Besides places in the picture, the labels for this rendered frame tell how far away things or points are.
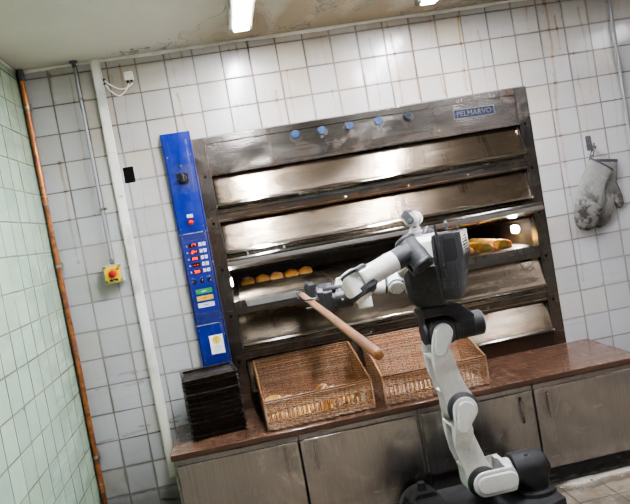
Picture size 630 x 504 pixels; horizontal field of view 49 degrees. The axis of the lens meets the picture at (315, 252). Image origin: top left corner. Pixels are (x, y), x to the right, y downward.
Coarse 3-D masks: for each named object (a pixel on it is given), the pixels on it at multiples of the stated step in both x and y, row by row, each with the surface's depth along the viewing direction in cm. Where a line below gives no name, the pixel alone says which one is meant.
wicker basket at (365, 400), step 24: (264, 360) 380; (288, 360) 381; (312, 360) 382; (336, 360) 384; (264, 384) 377; (288, 384) 378; (312, 384) 379; (336, 384) 381; (360, 384) 341; (264, 408) 334; (288, 408) 336; (312, 408) 338; (336, 408) 340; (360, 408) 342
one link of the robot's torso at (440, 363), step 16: (432, 336) 299; (448, 336) 299; (432, 352) 299; (448, 352) 300; (432, 368) 312; (448, 368) 302; (448, 384) 303; (464, 384) 304; (448, 400) 303; (448, 416) 306
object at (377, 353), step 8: (304, 296) 327; (312, 304) 296; (320, 312) 272; (328, 312) 259; (328, 320) 255; (336, 320) 238; (344, 328) 221; (352, 328) 217; (352, 336) 207; (360, 336) 200; (360, 344) 195; (368, 344) 188; (368, 352) 185; (376, 352) 178
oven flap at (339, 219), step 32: (416, 192) 395; (448, 192) 396; (480, 192) 397; (512, 192) 398; (224, 224) 382; (256, 224) 383; (288, 224) 384; (320, 224) 385; (352, 224) 387; (384, 224) 385
